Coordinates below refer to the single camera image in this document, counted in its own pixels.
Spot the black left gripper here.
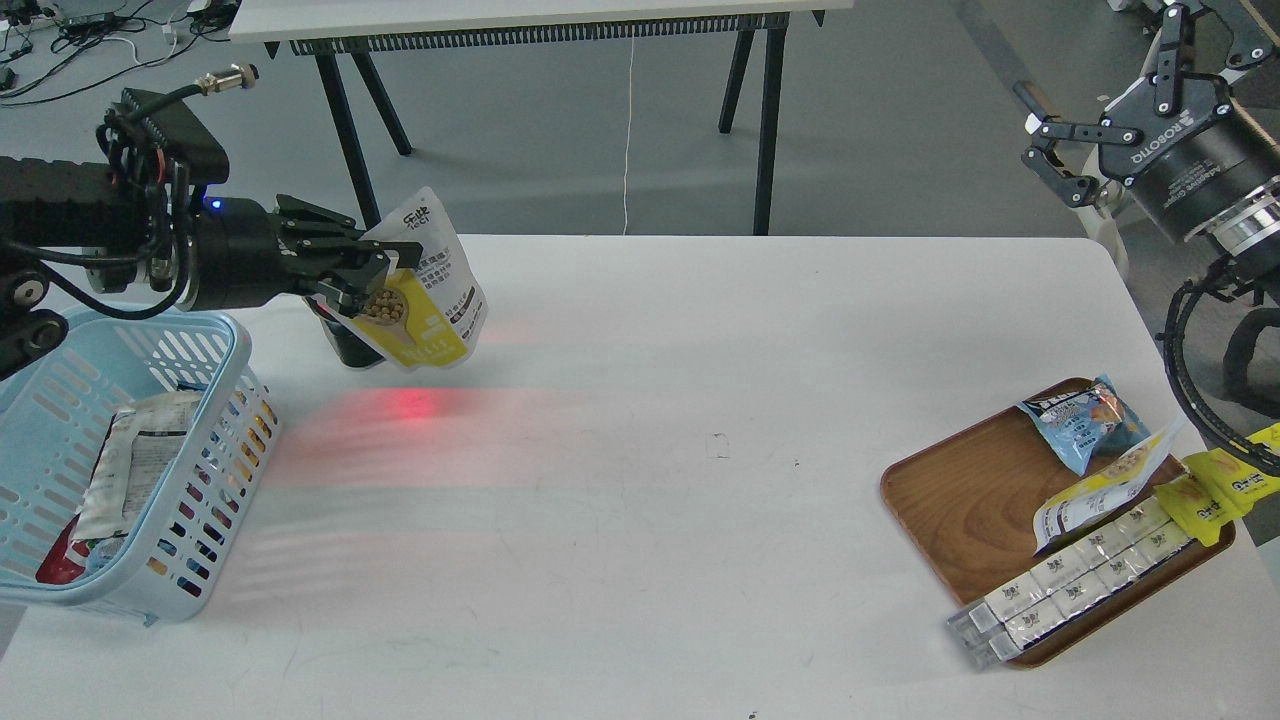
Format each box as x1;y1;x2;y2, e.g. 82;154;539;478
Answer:
186;195;422;322

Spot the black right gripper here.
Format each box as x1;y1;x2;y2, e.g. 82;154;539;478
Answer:
1012;1;1279;245

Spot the yellow white bean snack pouch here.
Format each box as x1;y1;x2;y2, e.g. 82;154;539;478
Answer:
348;186;488;369

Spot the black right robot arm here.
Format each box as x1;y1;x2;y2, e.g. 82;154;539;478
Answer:
1012;1;1279;475

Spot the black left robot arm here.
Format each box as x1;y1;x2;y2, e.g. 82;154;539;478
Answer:
1;64;425;378

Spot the white snack pouch in basket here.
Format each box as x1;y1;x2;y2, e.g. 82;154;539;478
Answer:
70;389;204;542

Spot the light blue plastic basket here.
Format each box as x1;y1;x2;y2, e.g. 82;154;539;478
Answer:
1;307;282;624

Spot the blue snack bag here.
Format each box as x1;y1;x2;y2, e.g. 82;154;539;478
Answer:
1015;374;1151;477

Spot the yellow cartoon snack bag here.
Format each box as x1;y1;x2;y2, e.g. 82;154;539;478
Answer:
1155;448;1279;547

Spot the red snack packet in basket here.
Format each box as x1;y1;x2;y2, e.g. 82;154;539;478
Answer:
35;514;91;585

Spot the silver snack bar upper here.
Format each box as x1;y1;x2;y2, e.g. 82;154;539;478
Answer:
952;497;1190;650

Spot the silver snack bar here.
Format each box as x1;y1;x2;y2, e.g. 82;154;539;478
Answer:
952;497;1190;650
946;515;1193;669

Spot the silver snack bar lower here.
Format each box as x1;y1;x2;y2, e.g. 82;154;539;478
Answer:
946;515;1193;669

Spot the black barcode scanner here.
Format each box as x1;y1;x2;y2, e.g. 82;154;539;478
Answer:
317;313;387;370

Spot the white background table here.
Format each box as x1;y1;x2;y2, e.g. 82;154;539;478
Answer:
229;1;849;234

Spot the brown wooden tray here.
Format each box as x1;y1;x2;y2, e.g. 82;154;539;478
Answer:
881;406;1236;667

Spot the floor cables bundle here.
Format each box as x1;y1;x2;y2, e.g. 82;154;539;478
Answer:
0;0;241;108

